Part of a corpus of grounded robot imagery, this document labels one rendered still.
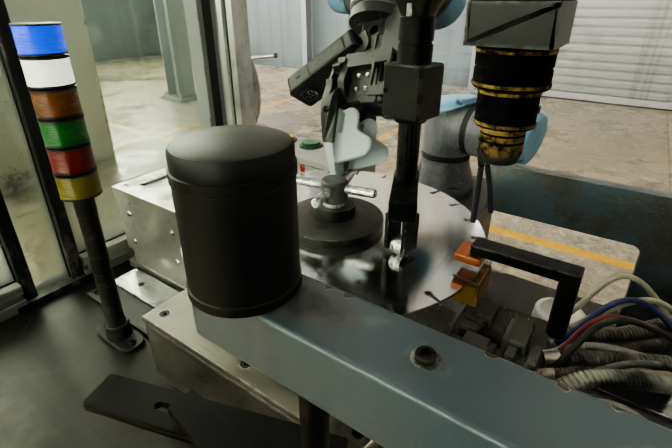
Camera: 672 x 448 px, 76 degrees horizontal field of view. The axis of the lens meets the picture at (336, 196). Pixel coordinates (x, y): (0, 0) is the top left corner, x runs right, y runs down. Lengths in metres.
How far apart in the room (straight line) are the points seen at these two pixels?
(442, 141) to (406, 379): 0.86
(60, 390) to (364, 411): 0.51
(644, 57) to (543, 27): 5.95
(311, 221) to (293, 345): 0.27
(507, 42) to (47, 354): 0.66
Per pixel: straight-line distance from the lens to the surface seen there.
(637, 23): 6.24
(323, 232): 0.45
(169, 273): 0.76
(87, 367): 0.68
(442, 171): 1.04
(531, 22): 0.33
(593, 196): 0.56
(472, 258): 0.41
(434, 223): 0.50
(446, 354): 0.20
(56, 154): 0.56
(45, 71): 0.54
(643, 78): 6.29
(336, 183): 0.45
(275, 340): 0.21
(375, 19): 0.54
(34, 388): 0.68
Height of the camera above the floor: 1.18
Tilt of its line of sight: 25 degrees down
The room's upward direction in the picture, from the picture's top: straight up
